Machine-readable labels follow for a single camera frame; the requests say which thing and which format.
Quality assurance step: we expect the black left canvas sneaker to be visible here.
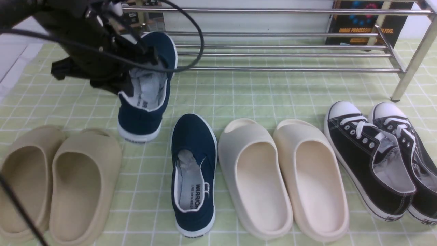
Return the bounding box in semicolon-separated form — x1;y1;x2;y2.
324;101;416;221

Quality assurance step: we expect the cream left slide sandal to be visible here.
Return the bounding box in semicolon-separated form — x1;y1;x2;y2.
217;118;293;240

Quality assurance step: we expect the cream right slide sandal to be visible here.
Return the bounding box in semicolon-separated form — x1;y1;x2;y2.
273;119;349;242

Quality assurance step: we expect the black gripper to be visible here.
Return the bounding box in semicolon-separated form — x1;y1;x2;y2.
34;0;159;96

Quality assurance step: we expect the black canvas sneaker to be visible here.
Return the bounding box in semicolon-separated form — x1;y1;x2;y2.
324;101;416;221
368;102;437;225

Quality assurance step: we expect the black right canvas sneaker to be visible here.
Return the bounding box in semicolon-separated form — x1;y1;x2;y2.
368;102;437;225

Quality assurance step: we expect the tan right slide sandal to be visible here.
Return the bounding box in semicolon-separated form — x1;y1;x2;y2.
49;128;122;246

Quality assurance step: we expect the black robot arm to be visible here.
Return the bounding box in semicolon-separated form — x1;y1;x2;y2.
0;0;159;96

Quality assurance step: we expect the silver metal shoe rack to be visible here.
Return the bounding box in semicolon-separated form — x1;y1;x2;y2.
121;0;437;103

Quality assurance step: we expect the black image processing book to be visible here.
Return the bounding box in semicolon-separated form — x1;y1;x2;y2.
325;1;413;47

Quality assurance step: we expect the cream slide sandal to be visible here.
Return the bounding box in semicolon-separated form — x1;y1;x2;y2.
273;119;349;242
217;118;293;240

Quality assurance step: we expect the tan left slide sandal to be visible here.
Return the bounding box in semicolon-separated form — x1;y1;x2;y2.
1;125;67;234

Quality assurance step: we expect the green checked table cloth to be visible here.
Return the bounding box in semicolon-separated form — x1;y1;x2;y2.
0;41;437;246

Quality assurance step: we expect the navy slip-on shoe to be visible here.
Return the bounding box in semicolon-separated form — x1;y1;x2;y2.
117;32;178;143
170;113;217;238

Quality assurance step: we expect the tan slide sandal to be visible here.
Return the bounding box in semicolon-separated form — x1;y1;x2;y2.
1;125;67;234
49;128;122;246

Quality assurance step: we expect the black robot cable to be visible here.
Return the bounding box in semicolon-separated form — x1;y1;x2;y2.
0;0;205;246

